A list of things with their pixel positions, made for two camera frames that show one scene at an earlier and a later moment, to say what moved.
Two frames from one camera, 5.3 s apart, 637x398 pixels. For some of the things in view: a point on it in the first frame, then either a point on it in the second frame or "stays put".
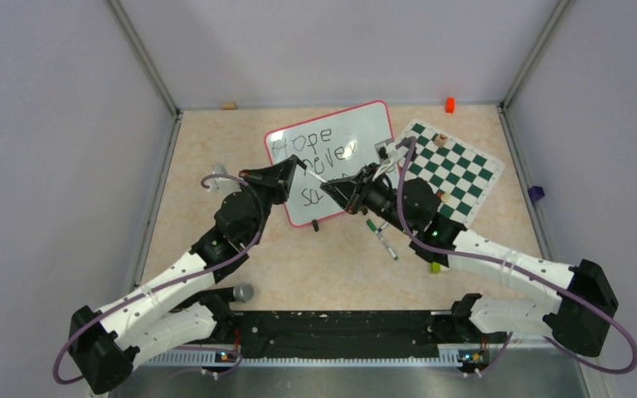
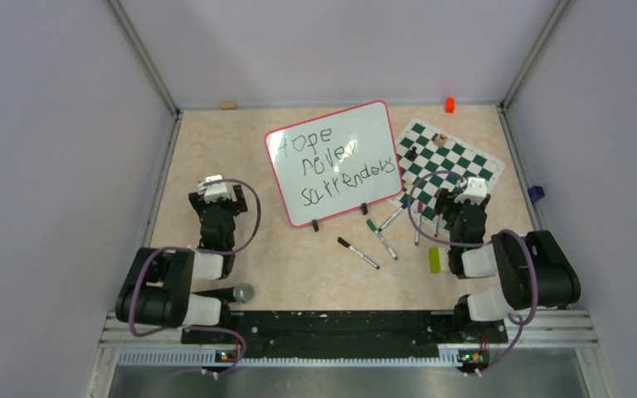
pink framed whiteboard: x=333 y=147 stays put
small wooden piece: x=228 y=105 stays put
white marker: x=316 y=176 → x=357 y=252
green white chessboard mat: x=462 y=175 stays put
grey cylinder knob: x=243 y=292 stays put
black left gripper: x=277 y=179 → x=237 y=206
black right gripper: x=351 y=193 → x=449 y=198
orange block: x=449 y=104 stays put
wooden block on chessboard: x=440 y=139 stays put
